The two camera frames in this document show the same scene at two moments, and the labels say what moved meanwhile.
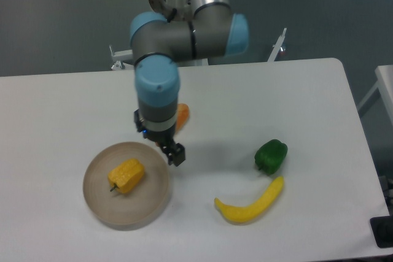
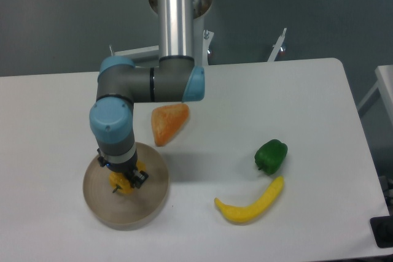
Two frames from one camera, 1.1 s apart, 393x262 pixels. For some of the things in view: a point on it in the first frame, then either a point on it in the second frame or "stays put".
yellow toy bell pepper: [126, 175] stays put
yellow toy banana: [242, 214] stays put
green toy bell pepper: [271, 156] stays put
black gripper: [164, 138] to [125, 169]
